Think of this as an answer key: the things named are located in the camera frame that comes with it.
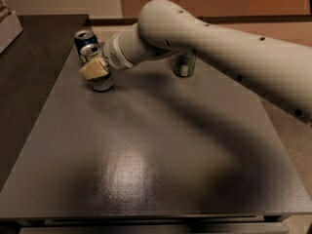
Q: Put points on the white 7up can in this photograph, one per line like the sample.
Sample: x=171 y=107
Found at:
x=89 y=52

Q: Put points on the blue pepsi can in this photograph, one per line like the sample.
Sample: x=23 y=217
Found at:
x=84 y=37

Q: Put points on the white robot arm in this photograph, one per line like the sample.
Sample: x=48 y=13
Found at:
x=274 y=69

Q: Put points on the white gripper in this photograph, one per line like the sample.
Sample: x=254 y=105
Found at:
x=112 y=54

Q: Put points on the dark side counter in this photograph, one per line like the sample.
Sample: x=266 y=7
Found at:
x=29 y=68

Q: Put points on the green soda can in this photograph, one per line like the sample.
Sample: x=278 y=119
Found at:
x=184 y=64

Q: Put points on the white box on counter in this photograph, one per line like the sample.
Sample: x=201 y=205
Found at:
x=10 y=26

